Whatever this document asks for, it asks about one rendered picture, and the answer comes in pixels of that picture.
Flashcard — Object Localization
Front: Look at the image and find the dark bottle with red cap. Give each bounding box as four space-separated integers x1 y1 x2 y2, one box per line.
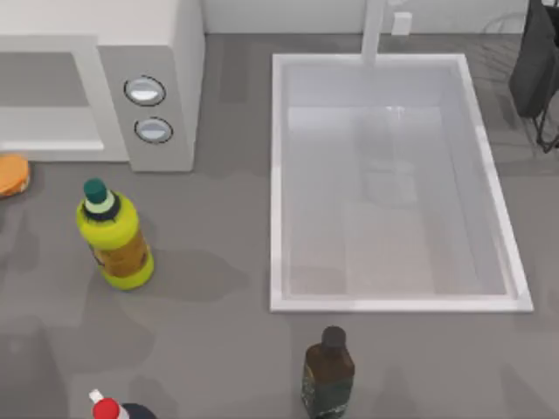
88 388 159 419

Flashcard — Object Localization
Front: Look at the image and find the dark brown bottle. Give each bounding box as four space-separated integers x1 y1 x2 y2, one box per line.
300 325 356 419

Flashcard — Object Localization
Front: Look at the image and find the orange bread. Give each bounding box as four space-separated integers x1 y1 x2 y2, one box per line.
0 153 31 200

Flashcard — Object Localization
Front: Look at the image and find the yellow-green bottle with green cap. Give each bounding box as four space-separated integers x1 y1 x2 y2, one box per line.
75 177 155 292

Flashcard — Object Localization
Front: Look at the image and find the white sink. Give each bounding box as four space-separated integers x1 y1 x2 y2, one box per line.
269 52 535 314

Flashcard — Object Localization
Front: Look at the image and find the white wall socket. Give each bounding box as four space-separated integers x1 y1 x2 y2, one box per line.
391 11 412 37

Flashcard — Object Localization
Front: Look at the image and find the larger microwave knob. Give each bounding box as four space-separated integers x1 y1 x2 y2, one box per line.
123 75 167 107

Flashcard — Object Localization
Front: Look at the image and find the pale microwave oven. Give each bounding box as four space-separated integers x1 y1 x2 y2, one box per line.
0 0 206 173

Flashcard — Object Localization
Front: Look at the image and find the black chair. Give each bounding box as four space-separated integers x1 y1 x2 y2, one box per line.
508 0 559 154

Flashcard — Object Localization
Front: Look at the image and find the smaller microwave knob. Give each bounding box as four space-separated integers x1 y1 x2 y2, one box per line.
134 116 175 144

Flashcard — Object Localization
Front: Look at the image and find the tall white tap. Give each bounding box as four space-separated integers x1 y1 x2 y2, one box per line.
360 0 408 67

